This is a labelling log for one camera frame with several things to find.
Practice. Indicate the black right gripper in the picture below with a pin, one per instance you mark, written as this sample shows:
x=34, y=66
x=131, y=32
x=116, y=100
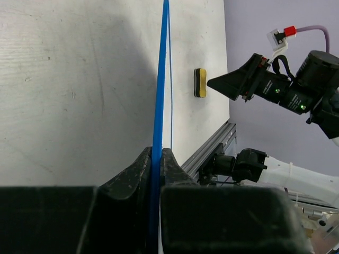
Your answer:
x=276, y=83

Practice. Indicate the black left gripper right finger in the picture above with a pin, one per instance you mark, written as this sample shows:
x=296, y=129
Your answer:
x=197, y=219

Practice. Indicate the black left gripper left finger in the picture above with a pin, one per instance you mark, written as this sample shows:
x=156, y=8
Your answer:
x=111, y=218

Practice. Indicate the yellow black whiteboard eraser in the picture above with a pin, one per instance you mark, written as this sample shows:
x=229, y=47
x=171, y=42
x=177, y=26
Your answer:
x=200, y=83

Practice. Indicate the blue framed whiteboard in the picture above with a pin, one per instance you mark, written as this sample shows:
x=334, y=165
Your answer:
x=165, y=53

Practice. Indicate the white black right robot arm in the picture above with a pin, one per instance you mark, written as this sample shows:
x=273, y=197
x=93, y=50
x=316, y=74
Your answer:
x=253, y=168

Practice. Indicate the aluminium table edge rail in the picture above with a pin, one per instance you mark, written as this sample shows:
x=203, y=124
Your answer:
x=223, y=140

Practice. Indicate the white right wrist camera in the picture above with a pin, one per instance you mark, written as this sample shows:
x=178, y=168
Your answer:
x=278, y=40

